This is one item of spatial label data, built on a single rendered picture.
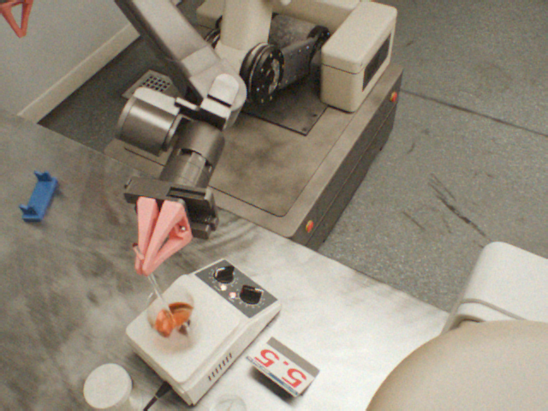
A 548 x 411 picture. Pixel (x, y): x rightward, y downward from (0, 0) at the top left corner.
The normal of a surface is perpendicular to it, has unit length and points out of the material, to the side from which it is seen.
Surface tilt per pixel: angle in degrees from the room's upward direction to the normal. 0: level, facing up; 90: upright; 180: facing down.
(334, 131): 0
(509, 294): 0
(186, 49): 17
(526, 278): 0
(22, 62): 90
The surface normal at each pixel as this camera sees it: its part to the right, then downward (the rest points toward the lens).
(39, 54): 0.86, 0.37
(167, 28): 0.19, -0.24
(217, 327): -0.05, -0.60
